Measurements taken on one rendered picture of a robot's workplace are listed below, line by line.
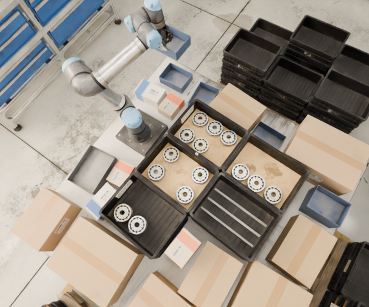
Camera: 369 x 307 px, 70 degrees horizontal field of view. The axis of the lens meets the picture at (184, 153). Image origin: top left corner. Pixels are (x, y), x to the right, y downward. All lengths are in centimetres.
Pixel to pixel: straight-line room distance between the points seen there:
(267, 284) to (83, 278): 94
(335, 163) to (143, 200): 112
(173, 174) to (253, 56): 135
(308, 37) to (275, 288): 205
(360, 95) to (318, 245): 135
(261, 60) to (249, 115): 83
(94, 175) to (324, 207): 142
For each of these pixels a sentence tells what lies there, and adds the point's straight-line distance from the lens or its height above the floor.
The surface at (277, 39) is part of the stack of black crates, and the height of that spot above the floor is 27.
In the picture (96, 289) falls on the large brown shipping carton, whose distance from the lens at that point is 158.
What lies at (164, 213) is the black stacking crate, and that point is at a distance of 157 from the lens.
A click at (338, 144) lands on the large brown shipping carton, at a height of 90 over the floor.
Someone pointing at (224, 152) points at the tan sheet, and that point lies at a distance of 164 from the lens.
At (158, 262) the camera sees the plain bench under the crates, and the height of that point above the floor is 70.
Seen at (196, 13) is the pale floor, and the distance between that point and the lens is 353.
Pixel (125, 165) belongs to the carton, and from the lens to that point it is 174.
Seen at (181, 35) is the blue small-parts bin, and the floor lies 111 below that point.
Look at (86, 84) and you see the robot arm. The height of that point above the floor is 137.
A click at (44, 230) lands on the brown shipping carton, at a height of 86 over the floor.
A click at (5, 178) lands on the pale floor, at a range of 310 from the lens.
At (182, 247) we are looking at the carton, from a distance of 145.
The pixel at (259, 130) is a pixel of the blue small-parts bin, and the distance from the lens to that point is 187.
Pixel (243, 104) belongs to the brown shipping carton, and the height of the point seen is 86.
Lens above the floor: 237
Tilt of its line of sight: 70 degrees down
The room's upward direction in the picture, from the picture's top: 11 degrees counter-clockwise
